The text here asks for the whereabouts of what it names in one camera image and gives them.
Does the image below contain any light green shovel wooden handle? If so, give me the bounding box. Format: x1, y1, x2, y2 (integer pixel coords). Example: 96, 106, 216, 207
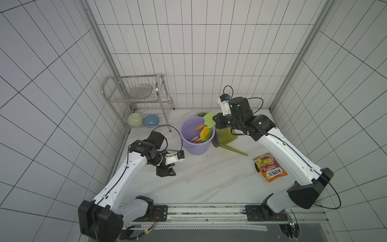
194, 113, 216, 131

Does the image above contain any green transparent watering can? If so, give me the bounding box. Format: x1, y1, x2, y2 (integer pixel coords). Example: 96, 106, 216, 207
212, 128, 248, 157

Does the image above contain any orange snack bag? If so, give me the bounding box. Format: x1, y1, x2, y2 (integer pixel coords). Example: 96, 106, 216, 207
254, 153, 288, 183

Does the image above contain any metal dish rack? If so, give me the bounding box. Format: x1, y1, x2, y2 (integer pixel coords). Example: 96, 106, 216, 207
101, 74, 175, 130

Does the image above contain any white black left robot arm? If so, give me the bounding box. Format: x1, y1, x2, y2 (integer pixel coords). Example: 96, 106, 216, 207
78, 131, 185, 242

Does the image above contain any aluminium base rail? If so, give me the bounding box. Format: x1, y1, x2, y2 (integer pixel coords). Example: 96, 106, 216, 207
115, 200, 328, 227

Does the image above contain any green patterned bowl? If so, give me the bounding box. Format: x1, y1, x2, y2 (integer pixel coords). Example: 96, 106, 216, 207
197, 111, 207, 117

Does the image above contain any blue bowl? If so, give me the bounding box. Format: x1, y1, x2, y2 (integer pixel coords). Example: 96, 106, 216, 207
143, 114, 160, 127

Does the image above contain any purple plastic bucket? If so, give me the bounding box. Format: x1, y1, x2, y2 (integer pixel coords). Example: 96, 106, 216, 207
180, 117, 215, 155

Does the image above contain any purple shovel pink handle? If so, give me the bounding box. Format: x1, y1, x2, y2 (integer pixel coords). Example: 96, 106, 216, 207
190, 136, 200, 143

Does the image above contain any yellow plastic shovel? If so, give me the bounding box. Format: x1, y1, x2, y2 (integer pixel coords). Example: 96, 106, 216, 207
194, 126, 210, 143

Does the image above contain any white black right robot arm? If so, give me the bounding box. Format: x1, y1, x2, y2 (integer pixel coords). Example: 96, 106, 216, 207
213, 94, 334, 218

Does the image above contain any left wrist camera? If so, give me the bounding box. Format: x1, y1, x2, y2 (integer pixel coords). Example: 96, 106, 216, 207
165, 150, 185, 165

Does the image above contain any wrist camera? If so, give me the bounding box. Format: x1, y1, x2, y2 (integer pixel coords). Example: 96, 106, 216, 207
165, 150, 185, 165
217, 94, 231, 116

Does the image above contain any light green bowl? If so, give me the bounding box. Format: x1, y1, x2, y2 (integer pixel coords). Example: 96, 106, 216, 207
127, 113, 144, 127

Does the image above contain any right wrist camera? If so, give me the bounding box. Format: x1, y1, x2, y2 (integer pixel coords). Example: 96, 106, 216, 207
217, 94, 231, 116

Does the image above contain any green shovel yellow handle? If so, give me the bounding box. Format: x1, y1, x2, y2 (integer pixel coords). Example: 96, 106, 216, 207
203, 130, 212, 142

